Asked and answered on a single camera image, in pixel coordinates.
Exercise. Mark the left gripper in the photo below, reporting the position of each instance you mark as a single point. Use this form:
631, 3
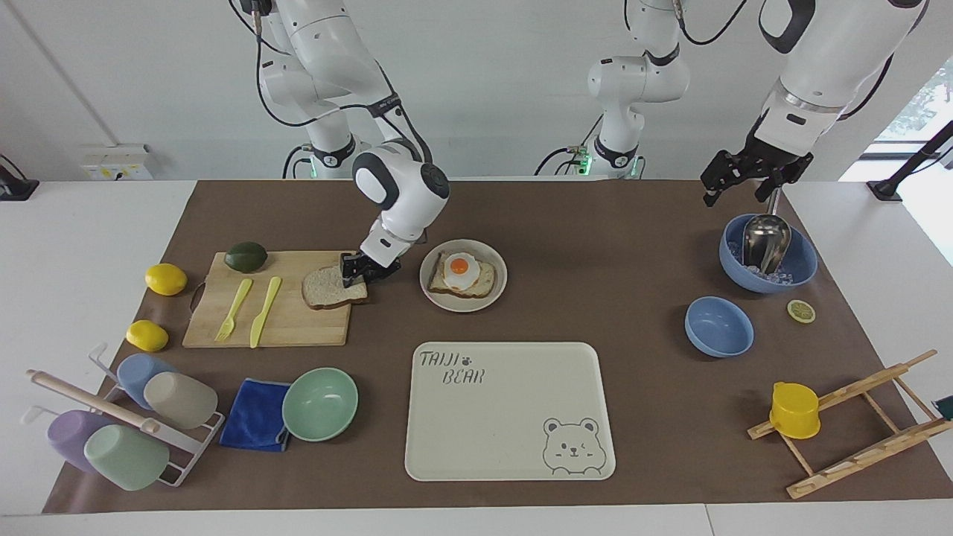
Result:
779, 162

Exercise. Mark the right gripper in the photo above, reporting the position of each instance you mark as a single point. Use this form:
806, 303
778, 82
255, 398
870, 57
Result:
378, 267

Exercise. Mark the brown bread slice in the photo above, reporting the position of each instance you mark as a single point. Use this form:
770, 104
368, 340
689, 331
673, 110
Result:
327, 290

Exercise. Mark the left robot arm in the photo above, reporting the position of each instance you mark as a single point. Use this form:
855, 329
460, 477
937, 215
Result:
826, 67

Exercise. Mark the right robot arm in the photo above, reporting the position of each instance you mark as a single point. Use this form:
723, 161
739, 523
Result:
327, 52

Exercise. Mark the beige round plate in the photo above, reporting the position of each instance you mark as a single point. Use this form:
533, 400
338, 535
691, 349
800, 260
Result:
488, 294

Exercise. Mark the metal scoop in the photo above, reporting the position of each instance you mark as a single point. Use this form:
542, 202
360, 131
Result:
763, 242

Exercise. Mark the wooden cutting board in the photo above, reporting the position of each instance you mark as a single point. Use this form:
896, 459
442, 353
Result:
290, 320

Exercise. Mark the large blue bowl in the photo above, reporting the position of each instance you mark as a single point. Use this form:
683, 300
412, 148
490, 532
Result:
800, 260

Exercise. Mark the yellow plastic knife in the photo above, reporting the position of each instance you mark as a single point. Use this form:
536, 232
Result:
264, 313

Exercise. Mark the clear ice cubes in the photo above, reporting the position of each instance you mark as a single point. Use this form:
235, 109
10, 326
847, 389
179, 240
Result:
780, 280

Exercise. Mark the fried egg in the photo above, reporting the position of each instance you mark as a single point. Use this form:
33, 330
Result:
461, 269

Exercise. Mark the green avocado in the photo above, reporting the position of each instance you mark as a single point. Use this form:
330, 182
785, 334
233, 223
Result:
246, 257

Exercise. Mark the yellow plastic fork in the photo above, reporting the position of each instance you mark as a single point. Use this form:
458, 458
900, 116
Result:
234, 309

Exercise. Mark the toasted bread slice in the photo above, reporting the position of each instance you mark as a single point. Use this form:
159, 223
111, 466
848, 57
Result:
484, 283

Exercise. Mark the green bowl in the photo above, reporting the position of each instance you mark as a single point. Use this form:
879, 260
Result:
320, 404

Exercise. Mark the lemon slice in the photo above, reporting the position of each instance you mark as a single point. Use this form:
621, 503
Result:
801, 311

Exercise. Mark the small blue bowl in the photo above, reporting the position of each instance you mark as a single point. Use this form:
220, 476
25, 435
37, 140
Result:
718, 326

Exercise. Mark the black stand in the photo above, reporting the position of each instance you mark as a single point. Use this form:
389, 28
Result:
15, 186
912, 160

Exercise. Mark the blue cloth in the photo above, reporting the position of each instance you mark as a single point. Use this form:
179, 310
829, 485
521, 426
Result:
253, 417

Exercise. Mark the yellow lemon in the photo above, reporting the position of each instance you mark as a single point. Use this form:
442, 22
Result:
147, 336
165, 279

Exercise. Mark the beige tray with bear print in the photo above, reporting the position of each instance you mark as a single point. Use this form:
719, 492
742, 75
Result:
506, 417

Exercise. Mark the beige cup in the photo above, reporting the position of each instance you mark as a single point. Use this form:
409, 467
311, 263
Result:
181, 400

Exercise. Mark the blue cup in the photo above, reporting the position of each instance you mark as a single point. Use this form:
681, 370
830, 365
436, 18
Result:
134, 372

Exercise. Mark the wooden folding rack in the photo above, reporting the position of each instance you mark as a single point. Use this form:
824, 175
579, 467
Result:
864, 439

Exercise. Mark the green cup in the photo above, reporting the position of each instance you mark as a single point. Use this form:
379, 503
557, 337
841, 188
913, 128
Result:
126, 458

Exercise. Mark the purple cup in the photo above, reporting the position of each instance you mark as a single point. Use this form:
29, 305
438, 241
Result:
71, 439

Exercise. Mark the white wall socket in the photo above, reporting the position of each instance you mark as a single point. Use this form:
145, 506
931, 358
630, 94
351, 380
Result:
115, 164

